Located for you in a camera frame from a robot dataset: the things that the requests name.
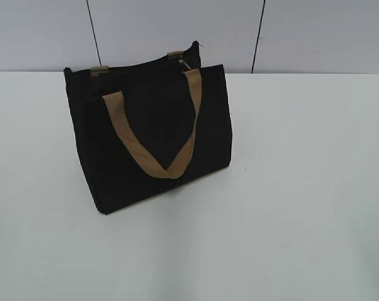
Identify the black bag with tan handles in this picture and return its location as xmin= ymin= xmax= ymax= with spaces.
xmin=63 ymin=41 xmax=232 ymax=214

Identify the small metal zipper pull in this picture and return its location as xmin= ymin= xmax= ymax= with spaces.
xmin=179 ymin=60 xmax=190 ymax=69

